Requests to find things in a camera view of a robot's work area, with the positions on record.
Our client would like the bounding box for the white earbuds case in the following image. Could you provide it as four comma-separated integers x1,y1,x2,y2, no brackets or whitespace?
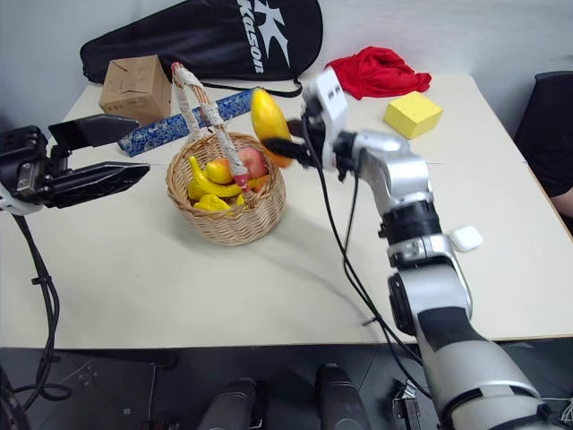
449,225,485,253

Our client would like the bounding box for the dark rounded shape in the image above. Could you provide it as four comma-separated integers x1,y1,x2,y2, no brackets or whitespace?
195,377,270,430
314,363,372,430

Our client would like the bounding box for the yellow red apple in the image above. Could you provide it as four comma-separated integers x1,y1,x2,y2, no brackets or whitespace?
205,158,235,185

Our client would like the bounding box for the orange fruit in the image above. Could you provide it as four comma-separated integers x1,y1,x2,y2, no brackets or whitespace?
244,173,272,192

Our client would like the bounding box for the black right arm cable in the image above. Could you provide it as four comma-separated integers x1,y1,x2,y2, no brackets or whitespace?
306,125,433,400

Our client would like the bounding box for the blue patterned long box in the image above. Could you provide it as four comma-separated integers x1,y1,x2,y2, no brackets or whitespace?
116,88,257,159

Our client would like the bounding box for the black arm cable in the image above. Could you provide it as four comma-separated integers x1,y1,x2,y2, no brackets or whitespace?
306,125,433,400
0,213,73,411

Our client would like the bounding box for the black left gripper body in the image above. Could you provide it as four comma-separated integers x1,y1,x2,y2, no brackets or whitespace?
0,125,73,206

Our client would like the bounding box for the metal clamp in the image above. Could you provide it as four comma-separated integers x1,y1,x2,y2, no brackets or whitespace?
391,378,423,430

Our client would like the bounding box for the person in black clothes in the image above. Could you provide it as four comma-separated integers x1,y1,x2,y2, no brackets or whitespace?
513,71,573,230

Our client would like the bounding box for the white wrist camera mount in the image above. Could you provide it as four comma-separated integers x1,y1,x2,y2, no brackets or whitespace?
302,69,350,170
0,184,29,215

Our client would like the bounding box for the pink red peach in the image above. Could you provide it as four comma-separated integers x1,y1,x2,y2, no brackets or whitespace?
235,147,270,180

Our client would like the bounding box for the yellow orange mango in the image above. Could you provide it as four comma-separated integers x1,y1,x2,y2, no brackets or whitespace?
249,88,295,169

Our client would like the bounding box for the yellow star fruit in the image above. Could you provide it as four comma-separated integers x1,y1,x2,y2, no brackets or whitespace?
192,193,235,217

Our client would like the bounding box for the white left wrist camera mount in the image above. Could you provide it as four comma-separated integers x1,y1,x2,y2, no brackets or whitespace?
0,184,29,215

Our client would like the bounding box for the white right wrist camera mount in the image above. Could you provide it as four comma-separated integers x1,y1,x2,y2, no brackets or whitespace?
302,69,350,170

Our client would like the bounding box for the wicker basket with handle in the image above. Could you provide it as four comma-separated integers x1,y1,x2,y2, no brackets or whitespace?
165,61,287,247

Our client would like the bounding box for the red cloth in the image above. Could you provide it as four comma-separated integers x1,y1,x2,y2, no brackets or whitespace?
325,45,433,101

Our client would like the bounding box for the brown cardboard box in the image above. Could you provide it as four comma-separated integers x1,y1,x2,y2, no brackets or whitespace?
98,54,174,127

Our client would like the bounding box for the yellow banana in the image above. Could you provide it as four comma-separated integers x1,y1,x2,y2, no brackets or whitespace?
187,155,245,201

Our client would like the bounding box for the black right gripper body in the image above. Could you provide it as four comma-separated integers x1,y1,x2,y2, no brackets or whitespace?
300,100,338,170

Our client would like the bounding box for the black racket bag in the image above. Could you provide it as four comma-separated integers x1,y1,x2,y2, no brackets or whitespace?
80,0,325,98

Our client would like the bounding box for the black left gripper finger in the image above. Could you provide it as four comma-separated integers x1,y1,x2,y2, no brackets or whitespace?
47,113,141,151
43,161,151,211

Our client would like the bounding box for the yellow sponge block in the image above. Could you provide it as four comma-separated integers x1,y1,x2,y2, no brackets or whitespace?
382,90,445,141

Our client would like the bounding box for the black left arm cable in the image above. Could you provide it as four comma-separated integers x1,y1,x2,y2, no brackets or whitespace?
0,213,73,411

